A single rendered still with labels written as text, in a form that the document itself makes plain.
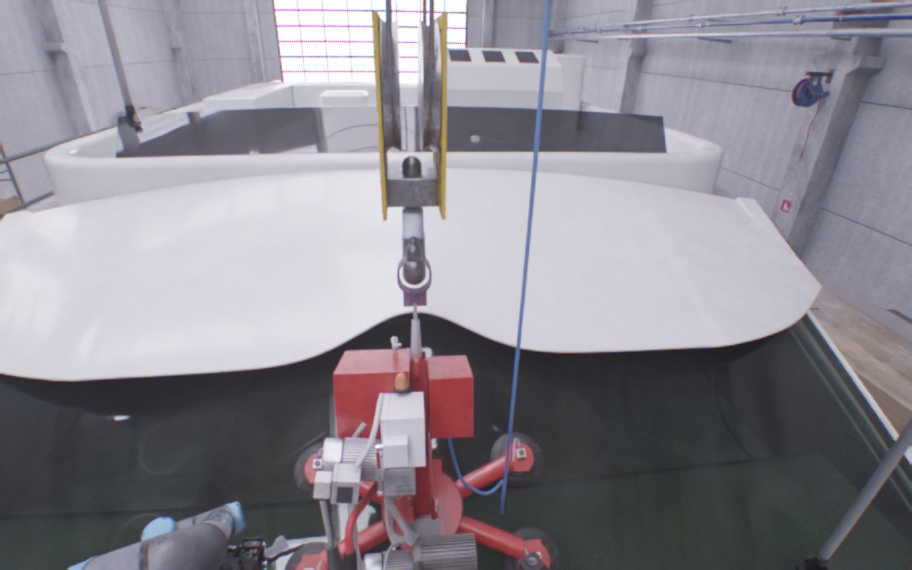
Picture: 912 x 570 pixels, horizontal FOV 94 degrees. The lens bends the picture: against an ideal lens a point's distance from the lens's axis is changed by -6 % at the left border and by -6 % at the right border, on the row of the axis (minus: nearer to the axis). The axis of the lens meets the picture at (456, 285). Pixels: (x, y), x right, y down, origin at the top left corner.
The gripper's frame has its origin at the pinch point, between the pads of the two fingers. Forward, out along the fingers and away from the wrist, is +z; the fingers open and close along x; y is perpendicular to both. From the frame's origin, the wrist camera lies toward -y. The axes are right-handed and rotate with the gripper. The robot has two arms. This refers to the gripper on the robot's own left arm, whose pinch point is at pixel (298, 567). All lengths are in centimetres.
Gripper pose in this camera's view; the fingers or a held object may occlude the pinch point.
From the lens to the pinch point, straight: 139.0
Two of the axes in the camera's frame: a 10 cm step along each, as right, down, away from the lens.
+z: 10.0, -0.2, 0.9
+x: -0.9, -1.8, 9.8
